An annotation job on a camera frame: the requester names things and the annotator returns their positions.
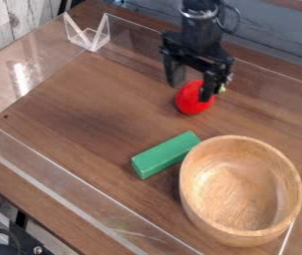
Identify black device with cable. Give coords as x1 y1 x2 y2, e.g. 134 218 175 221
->
0 223 55 255

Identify red plush strawberry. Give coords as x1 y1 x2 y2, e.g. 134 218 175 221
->
174 80 216 115

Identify clear acrylic wall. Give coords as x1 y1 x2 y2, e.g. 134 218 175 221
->
0 128 202 255
99 15 302 137

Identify clear acrylic back wall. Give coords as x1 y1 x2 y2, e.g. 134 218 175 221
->
99 15 302 137

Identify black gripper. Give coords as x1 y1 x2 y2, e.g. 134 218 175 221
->
159 31 234 103

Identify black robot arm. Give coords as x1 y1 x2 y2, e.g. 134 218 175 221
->
159 0 239 102

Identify wooden bowl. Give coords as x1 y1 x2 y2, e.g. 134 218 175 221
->
178 135 302 247

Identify green rectangular block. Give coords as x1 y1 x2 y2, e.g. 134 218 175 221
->
131 131 200 179

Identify clear acrylic front wall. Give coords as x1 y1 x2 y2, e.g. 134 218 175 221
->
0 128 202 255

